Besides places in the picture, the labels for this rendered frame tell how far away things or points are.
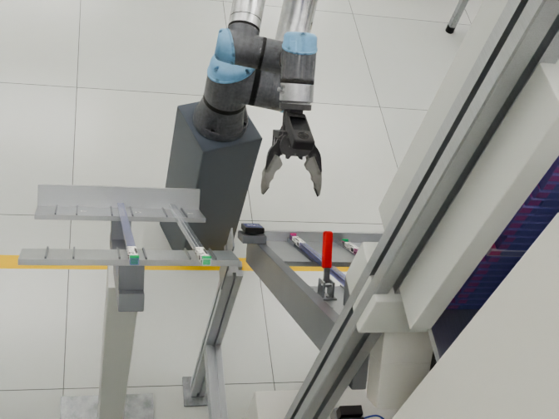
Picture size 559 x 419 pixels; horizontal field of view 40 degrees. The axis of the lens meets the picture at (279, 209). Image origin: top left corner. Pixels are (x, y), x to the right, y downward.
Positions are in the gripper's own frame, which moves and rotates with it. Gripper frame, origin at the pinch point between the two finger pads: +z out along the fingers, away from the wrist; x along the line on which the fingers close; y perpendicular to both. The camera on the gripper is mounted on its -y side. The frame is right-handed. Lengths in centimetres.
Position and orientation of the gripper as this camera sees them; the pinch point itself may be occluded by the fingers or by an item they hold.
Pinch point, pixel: (291, 194)
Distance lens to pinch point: 169.5
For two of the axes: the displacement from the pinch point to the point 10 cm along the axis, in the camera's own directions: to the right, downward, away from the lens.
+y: -2.4, -1.7, 9.6
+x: -9.7, -0.3, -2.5
